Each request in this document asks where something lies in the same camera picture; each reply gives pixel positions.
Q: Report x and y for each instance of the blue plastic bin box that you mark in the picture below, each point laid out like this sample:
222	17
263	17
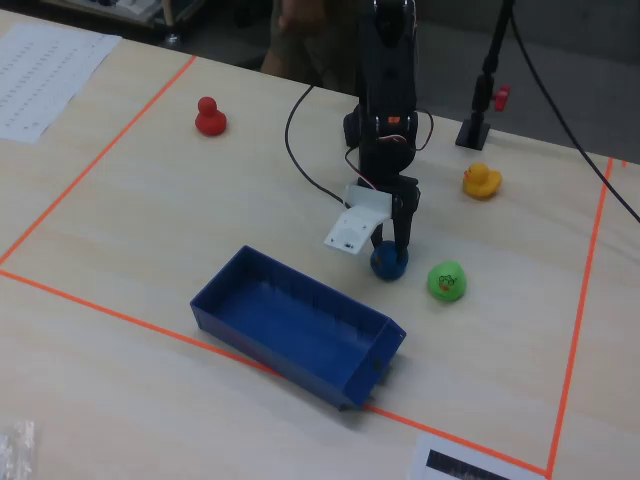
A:
295	320

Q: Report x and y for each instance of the clear plastic bag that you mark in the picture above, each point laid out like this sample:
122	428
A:
17	450

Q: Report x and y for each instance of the yellow rubber duck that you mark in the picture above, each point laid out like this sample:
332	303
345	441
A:
481	181

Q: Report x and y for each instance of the orange tape line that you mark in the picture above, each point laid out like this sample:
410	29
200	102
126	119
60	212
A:
150	327
100	155

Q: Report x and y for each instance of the metal cart shelf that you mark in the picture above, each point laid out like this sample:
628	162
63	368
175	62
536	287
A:
135	15

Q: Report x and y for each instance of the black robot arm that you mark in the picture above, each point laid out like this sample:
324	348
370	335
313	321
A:
387	55

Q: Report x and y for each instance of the paper with black print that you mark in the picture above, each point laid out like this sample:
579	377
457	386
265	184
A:
450	462

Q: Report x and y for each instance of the blue rubber duck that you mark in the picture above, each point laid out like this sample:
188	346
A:
387	262

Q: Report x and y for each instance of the black camera stand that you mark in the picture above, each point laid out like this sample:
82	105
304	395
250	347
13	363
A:
482	85

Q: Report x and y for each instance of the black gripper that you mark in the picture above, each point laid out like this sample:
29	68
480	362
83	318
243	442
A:
404	204

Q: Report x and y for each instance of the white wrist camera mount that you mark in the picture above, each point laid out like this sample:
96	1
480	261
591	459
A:
357	220

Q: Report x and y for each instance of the person in dark clothes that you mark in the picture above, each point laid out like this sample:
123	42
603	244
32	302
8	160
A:
310	40

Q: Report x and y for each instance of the red stand knob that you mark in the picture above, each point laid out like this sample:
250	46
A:
501	97

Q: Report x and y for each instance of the white printed paper sheet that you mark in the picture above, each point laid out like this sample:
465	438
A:
40	80

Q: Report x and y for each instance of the red rubber duck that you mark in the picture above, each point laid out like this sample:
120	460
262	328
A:
210	117

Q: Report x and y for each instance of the green rubber duck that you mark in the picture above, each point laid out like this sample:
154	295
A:
446	281

